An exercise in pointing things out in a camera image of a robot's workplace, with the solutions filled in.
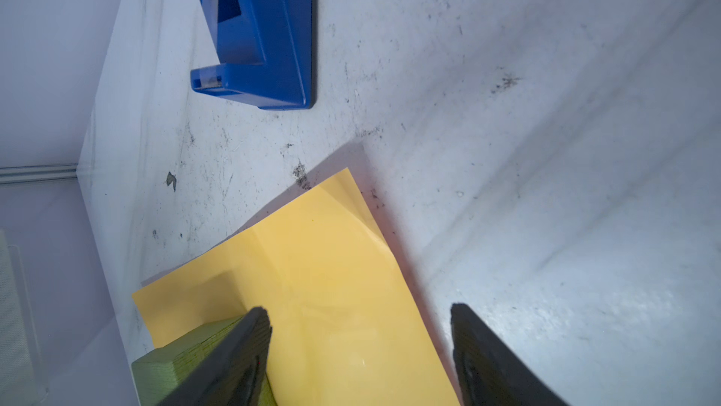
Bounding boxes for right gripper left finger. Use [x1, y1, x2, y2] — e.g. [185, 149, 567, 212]
[161, 306, 273, 405]

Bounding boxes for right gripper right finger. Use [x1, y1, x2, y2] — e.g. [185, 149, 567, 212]
[451, 303, 566, 405]

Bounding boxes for lower white mesh shelf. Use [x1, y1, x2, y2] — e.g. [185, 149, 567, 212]
[1, 235, 49, 405]

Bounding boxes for yellow orange wrapping paper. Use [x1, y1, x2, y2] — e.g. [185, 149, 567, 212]
[133, 171, 458, 405]

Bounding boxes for blue tape dispenser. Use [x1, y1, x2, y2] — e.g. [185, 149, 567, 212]
[190, 0, 314, 110]

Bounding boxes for green gift box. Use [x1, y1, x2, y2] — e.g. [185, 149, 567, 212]
[131, 315, 245, 405]

